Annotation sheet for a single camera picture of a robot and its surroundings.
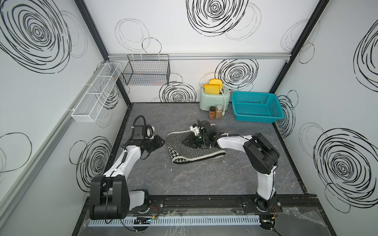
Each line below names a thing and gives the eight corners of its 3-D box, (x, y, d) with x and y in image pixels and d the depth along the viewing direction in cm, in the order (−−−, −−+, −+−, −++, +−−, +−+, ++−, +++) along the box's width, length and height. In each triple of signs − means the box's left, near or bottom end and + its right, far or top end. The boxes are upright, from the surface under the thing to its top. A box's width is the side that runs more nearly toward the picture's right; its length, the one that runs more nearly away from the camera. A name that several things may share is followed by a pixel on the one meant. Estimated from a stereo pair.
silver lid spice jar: (214, 119, 112) (216, 110, 104) (213, 113, 115) (215, 104, 107) (221, 119, 112) (223, 110, 104) (220, 113, 115) (222, 104, 107)
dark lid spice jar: (209, 118, 111) (210, 111, 104) (208, 114, 114) (209, 106, 107) (214, 118, 111) (215, 111, 104) (213, 114, 114) (215, 106, 107)
